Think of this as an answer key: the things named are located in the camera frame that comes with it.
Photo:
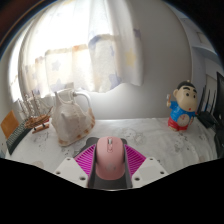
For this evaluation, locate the white wall shelf unit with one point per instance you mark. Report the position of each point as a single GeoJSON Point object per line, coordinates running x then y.
{"type": "Point", "coordinates": [203, 46]}

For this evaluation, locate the wooden model sailing ship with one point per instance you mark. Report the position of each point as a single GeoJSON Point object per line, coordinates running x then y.
{"type": "Point", "coordinates": [36, 118]}

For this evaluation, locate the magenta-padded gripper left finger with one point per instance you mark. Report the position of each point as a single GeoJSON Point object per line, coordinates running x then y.
{"type": "Point", "coordinates": [85, 159]}

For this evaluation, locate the black router with antennas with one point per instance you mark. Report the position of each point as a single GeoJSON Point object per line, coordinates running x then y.
{"type": "Point", "coordinates": [206, 116]}

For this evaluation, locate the orange wooden chair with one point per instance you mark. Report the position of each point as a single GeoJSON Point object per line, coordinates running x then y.
{"type": "Point", "coordinates": [9, 125]}

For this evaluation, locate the cartoon boy figurine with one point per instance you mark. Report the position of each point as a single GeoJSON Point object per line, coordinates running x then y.
{"type": "Point", "coordinates": [181, 106]}

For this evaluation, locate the white star-print curtain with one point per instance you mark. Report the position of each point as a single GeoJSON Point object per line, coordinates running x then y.
{"type": "Point", "coordinates": [83, 43]}

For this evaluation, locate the white patterned tablecloth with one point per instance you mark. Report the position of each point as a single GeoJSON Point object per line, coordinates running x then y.
{"type": "Point", "coordinates": [150, 140]}

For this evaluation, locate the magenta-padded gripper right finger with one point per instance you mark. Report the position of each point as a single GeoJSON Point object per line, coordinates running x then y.
{"type": "Point", "coordinates": [136, 159]}

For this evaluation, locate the pink computer mouse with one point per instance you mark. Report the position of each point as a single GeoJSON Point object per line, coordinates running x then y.
{"type": "Point", "coordinates": [110, 158]}

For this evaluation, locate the dark keyboard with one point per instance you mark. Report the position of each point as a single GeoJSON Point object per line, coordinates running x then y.
{"type": "Point", "coordinates": [18, 136]}

